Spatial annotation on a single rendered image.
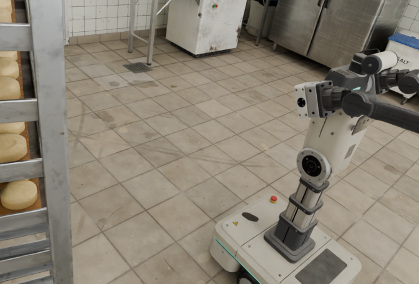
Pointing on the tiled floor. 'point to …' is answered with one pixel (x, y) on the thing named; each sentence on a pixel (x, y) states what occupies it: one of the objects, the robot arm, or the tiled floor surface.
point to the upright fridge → (339, 12)
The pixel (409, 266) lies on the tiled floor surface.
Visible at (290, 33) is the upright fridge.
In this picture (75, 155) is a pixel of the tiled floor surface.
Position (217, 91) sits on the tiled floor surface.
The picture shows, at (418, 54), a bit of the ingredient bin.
